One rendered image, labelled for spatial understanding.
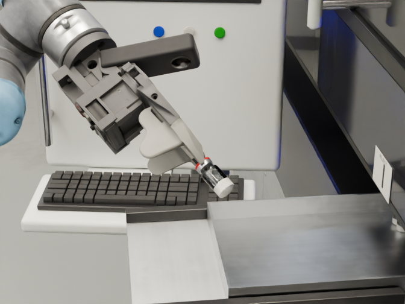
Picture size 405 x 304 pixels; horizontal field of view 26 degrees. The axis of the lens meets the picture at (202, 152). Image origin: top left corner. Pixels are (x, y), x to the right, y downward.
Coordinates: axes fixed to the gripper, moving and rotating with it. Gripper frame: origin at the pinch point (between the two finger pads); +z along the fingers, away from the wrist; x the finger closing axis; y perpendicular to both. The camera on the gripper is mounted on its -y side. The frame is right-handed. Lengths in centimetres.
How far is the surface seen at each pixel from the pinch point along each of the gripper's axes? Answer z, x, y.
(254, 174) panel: -50, -152, -33
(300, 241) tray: 2, -49, -11
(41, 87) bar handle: -57, -57, 5
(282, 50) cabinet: -33, -61, -36
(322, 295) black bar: 13.6, -36.7, -5.3
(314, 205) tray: -3, -55, -18
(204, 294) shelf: 1.5, -38.0, 7.7
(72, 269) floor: -79, -189, 28
